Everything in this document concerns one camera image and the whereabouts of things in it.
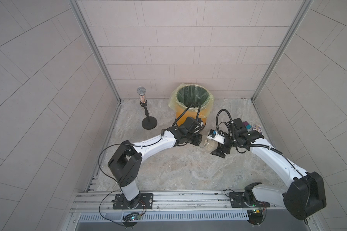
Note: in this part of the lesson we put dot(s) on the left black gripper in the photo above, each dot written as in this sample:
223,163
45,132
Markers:
198,138

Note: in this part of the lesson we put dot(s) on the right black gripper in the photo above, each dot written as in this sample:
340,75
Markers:
219,152

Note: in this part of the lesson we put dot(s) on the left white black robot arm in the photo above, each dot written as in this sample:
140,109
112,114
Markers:
126,161

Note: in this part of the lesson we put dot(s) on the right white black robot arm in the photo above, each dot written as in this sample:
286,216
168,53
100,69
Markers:
304,194

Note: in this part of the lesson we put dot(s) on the orange trash bin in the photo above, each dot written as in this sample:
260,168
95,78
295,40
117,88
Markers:
188,94

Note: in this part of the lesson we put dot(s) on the purple card pack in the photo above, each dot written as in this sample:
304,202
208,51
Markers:
257,128

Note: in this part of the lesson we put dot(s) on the black stand with shaker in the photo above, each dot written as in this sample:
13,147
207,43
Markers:
149,122

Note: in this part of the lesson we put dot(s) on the right controller board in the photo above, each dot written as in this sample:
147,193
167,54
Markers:
255,217

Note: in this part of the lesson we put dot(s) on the controller board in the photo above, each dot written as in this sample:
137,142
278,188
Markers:
255,217
130,220

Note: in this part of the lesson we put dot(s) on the left controller board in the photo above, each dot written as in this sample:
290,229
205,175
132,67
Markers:
130,220

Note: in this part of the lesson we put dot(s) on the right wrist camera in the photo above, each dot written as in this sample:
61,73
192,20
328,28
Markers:
218,136

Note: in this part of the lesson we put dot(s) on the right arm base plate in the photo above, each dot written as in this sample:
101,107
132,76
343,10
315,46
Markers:
237,199

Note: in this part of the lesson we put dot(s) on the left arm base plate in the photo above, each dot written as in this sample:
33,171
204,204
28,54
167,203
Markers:
142,201

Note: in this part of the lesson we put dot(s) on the aluminium mounting rail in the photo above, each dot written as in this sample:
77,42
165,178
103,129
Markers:
165,201

